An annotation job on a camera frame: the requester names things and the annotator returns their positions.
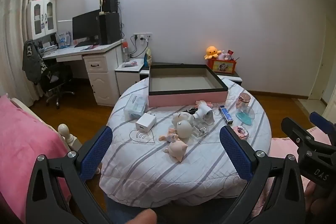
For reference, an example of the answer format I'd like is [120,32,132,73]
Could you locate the person's blue jeans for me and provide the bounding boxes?
[104,193,168,224]

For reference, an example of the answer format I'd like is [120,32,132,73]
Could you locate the pink pig figurine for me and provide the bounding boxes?
[164,140,188,162]

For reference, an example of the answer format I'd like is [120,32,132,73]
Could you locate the beige curtain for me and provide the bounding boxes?
[0,0,48,109]

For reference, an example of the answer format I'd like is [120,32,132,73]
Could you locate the small pink figurine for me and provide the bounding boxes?
[159,128,179,142]

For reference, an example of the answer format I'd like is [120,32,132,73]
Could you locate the white door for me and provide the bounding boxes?
[310,14,336,109]

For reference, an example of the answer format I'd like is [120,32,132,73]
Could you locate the blue and white box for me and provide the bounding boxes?
[58,32,72,49]

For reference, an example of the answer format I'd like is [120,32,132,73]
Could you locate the pink block ring toy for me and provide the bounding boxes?
[232,126,250,141]

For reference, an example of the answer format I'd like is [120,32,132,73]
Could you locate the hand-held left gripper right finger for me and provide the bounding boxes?
[220,125,306,224]

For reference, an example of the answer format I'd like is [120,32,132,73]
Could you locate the black office chair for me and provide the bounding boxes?
[39,64,75,109]

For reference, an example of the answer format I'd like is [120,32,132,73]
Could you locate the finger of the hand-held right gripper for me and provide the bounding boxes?
[281,117,326,155]
[309,112,336,146]

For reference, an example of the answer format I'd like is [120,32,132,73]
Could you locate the black computer tower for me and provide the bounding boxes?
[99,13,121,45]

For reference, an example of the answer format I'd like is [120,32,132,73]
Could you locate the white glass door cabinet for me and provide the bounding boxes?
[26,0,57,41]

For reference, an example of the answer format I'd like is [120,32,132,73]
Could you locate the shiny blue rectangular case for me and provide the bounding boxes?
[219,105,234,125]

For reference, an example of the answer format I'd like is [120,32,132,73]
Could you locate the bottle with red cap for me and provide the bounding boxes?
[122,42,131,62]

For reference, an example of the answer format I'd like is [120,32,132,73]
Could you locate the pink box with dark rim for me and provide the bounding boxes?
[148,64,228,108]

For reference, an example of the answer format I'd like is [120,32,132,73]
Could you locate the white nightstand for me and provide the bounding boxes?
[115,59,151,96]

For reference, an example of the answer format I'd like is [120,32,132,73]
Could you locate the person's left hand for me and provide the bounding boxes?
[123,209,158,224]

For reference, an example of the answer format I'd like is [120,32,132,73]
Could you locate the grey patterned jacket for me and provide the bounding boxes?
[22,40,48,83]

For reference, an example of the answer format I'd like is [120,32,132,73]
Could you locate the person's right hand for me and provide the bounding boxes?
[304,180,326,217]

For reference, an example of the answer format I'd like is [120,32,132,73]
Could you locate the white charger adapter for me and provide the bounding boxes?
[136,113,157,132]

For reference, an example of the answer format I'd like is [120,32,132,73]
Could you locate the white round doll head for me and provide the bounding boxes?
[172,112,195,138]

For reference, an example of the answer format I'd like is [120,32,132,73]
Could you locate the white desk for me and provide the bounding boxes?
[42,39,125,106]

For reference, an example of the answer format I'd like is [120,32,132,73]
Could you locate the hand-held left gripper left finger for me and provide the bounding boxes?
[26,126,113,224]

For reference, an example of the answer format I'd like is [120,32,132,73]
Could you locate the clear plastic swab box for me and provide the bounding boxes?
[124,94,147,120]

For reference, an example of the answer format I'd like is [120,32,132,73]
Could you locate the black power cable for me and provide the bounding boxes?
[130,37,148,59]

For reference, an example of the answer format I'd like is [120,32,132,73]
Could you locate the white wall socket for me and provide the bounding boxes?
[133,33,153,41]

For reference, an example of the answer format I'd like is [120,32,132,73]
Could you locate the clear plastic case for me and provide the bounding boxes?
[193,119,209,138]

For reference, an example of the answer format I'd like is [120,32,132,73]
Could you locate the rose gold jar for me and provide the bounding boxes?
[236,93,251,109]

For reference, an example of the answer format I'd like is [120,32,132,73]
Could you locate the desk file tray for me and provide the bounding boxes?
[39,42,58,54]

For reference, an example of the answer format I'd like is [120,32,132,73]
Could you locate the black speaker box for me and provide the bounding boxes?
[102,0,118,13]

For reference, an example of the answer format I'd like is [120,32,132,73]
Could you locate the white bed post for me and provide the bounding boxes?
[58,124,82,154]

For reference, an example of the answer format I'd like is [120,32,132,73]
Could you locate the orange octopus plush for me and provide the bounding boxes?
[204,46,220,60]

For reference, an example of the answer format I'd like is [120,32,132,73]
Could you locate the yellow snack bag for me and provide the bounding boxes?
[143,48,153,66]

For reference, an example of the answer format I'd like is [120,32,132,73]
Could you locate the orange storage box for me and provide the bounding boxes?
[207,59,237,74]

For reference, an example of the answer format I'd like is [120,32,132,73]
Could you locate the clear heart dish blue filling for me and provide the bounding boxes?
[235,106,256,125]

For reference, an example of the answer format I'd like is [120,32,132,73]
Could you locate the round table, striped cloth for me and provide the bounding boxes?
[100,74,272,207]

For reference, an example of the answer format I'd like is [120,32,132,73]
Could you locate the black computer monitor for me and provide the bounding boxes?
[72,9,101,42]

